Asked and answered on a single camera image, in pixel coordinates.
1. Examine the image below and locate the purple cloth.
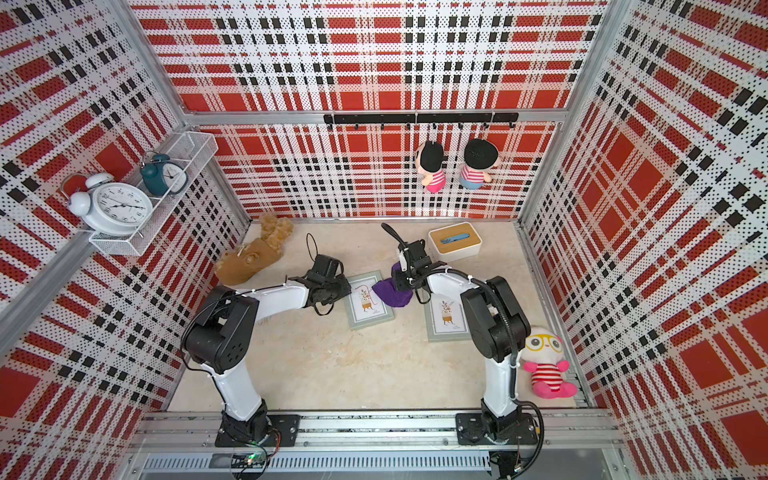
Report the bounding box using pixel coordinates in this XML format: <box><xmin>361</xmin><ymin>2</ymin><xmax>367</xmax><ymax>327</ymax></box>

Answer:
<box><xmin>372</xmin><ymin>262</ymin><xmax>413</xmax><ymax>308</ymax></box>

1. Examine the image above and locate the green picture frame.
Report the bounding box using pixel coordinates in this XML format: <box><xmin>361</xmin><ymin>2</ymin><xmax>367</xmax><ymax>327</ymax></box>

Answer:
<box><xmin>424</xmin><ymin>294</ymin><xmax>471</xmax><ymax>342</ymax></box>
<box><xmin>345</xmin><ymin>271</ymin><xmax>395</xmax><ymax>330</ymax></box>

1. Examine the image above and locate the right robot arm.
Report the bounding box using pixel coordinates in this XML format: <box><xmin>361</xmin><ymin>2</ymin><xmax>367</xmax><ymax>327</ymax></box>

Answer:
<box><xmin>393</xmin><ymin>239</ymin><xmax>531</xmax><ymax>442</ymax></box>

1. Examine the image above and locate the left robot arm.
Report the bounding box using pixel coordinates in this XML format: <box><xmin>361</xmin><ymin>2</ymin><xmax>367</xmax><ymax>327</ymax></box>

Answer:
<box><xmin>181</xmin><ymin>254</ymin><xmax>351</xmax><ymax>447</ymax></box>

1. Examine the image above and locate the white tissue box wooden lid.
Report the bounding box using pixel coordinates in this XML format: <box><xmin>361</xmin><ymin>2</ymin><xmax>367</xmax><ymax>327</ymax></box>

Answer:
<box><xmin>427</xmin><ymin>222</ymin><xmax>483</xmax><ymax>263</ymax></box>

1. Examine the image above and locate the brown plush toy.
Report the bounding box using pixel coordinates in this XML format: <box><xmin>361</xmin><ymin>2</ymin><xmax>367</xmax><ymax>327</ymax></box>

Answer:
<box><xmin>214</xmin><ymin>213</ymin><xmax>294</xmax><ymax>286</ymax></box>

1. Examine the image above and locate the doll with pink clothes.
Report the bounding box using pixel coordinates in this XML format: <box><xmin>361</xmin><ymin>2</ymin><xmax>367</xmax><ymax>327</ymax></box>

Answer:
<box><xmin>416</xmin><ymin>141</ymin><xmax>446</xmax><ymax>194</ymax></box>

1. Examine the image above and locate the doll with blue clothes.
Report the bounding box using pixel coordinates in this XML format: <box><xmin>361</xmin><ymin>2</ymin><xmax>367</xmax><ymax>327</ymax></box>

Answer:
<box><xmin>459</xmin><ymin>138</ymin><xmax>499</xmax><ymax>190</ymax></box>

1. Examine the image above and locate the white pink plush toy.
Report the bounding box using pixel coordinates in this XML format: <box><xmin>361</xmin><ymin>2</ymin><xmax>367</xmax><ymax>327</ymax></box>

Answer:
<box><xmin>519</xmin><ymin>326</ymin><xmax>578</xmax><ymax>400</ymax></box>

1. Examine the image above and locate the green circuit board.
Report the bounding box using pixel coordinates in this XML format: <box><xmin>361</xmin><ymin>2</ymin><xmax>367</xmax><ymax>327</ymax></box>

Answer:
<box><xmin>231</xmin><ymin>453</ymin><xmax>266</xmax><ymax>470</ymax></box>

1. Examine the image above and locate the teal alarm clock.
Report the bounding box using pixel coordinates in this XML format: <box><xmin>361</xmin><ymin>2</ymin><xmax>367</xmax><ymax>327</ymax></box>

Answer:
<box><xmin>140</xmin><ymin>154</ymin><xmax>189</xmax><ymax>197</ymax></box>

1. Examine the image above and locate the white alarm clock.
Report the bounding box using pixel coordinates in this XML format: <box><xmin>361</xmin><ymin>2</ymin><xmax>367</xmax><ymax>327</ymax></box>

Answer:
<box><xmin>67</xmin><ymin>172</ymin><xmax>153</xmax><ymax>237</ymax></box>

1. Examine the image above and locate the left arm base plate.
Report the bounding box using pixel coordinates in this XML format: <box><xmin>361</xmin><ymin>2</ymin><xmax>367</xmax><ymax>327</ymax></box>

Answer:
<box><xmin>215</xmin><ymin>413</ymin><xmax>301</xmax><ymax>448</ymax></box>

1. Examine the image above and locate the black hook rail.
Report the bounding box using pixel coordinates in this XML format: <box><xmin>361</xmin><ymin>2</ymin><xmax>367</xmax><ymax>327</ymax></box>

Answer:
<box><xmin>323</xmin><ymin>112</ymin><xmax>520</xmax><ymax>128</ymax></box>

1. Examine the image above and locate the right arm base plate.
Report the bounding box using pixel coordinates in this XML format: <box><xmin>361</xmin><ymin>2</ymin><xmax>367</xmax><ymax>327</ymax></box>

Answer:
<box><xmin>455</xmin><ymin>411</ymin><xmax>539</xmax><ymax>446</ymax></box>

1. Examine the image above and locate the white wire shelf basket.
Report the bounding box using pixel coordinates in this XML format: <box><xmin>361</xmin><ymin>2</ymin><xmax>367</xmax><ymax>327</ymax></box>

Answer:
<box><xmin>89</xmin><ymin>130</ymin><xmax>218</xmax><ymax>256</ymax></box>

